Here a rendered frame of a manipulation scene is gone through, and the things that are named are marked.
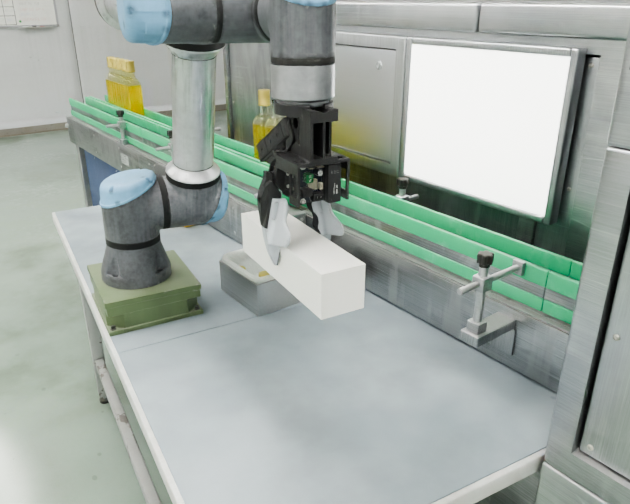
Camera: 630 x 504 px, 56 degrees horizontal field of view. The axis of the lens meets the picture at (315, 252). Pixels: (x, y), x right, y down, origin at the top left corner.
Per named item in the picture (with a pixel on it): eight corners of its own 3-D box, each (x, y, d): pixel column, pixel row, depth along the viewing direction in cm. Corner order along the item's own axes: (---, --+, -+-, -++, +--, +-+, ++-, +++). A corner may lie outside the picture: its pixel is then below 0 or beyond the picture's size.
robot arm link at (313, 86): (259, 61, 70) (319, 58, 73) (261, 101, 72) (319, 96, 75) (288, 68, 64) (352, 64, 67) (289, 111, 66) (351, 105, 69)
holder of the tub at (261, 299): (352, 283, 146) (353, 255, 143) (258, 317, 131) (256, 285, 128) (311, 261, 159) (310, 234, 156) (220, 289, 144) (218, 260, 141)
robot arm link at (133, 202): (100, 227, 132) (92, 169, 126) (161, 220, 137) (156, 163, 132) (107, 248, 122) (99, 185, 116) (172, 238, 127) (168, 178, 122)
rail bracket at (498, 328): (518, 351, 112) (536, 242, 103) (460, 383, 103) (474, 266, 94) (497, 340, 116) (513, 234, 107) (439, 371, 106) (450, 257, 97)
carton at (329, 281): (321, 319, 70) (321, 274, 68) (243, 250, 90) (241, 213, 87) (363, 307, 73) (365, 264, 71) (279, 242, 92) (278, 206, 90)
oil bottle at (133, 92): (146, 129, 253) (138, 60, 242) (134, 131, 250) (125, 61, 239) (141, 127, 258) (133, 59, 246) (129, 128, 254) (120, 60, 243)
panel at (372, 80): (557, 223, 120) (588, 47, 107) (549, 226, 119) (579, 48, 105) (299, 143, 186) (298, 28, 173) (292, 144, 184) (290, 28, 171)
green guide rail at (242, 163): (299, 207, 158) (299, 178, 155) (296, 208, 158) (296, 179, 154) (89, 113, 286) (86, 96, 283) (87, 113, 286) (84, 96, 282)
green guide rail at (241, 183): (276, 213, 154) (276, 183, 151) (273, 213, 154) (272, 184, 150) (73, 114, 282) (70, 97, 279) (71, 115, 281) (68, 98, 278)
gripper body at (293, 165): (295, 214, 69) (294, 110, 64) (265, 194, 76) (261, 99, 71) (350, 204, 73) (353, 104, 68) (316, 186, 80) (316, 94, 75)
